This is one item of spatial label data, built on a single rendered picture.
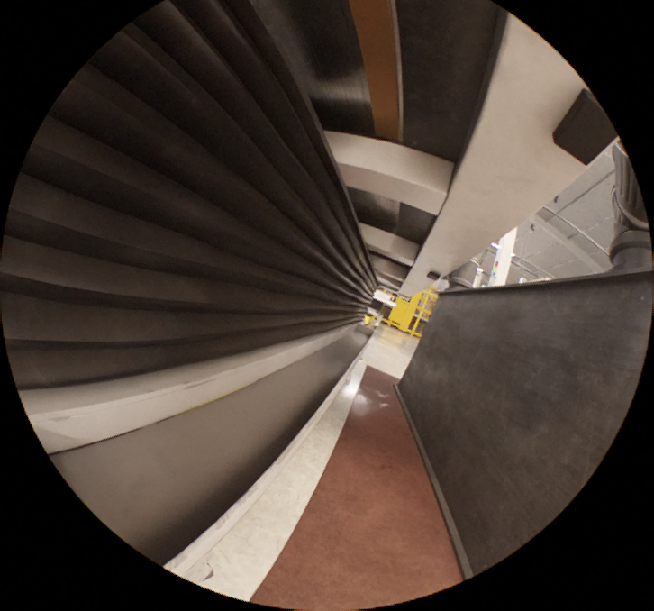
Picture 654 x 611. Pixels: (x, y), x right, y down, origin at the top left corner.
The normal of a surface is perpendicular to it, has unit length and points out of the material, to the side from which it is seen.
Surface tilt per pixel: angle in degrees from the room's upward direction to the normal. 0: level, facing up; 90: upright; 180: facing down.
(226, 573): 0
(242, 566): 0
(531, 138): 180
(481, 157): 180
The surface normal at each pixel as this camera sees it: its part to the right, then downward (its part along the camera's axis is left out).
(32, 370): 0.90, -0.37
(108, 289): 0.97, -0.10
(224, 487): 0.39, -0.92
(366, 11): -0.39, 0.92
